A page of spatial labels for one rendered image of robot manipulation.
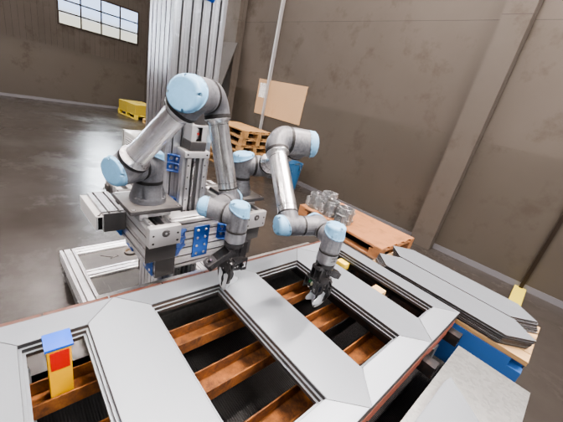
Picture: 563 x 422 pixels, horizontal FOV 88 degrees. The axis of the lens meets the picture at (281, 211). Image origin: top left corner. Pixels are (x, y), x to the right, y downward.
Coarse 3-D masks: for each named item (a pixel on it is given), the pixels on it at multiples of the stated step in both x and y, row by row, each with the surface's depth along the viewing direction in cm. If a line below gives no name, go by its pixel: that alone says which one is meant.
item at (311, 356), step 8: (320, 336) 101; (312, 344) 96; (320, 344) 97; (328, 344) 98; (296, 352) 92; (304, 352) 93; (312, 352) 93; (320, 352) 94; (328, 352) 95; (336, 352) 95; (296, 360) 89; (304, 360) 90; (312, 360) 90; (320, 360) 91; (304, 368) 87; (312, 368) 87
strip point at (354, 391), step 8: (352, 376) 88; (360, 376) 89; (344, 384) 85; (352, 384) 85; (360, 384) 86; (336, 392) 82; (344, 392) 82; (352, 392) 83; (360, 392) 83; (368, 392) 84; (336, 400) 79; (344, 400) 80; (352, 400) 80; (360, 400) 81; (368, 400) 82
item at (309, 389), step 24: (288, 264) 142; (360, 264) 158; (216, 288) 114; (240, 312) 105; (360, 312) 120; (72, 336) 83; (264, 336) 97; (24, 360) 74; (96, 360) 77; (288, 360) 89; (24, 384) 68; (312, 384) 83; (24, 408) 64; (312, 408) 77
